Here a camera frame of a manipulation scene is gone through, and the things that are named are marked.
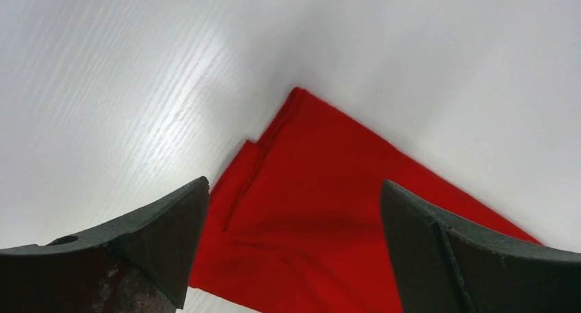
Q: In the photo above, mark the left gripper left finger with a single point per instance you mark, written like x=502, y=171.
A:
x=138, y=262

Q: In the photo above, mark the red t-shirt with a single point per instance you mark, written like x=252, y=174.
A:
x=294, y=221

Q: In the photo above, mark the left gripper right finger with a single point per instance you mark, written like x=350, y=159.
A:
x=443, y=262

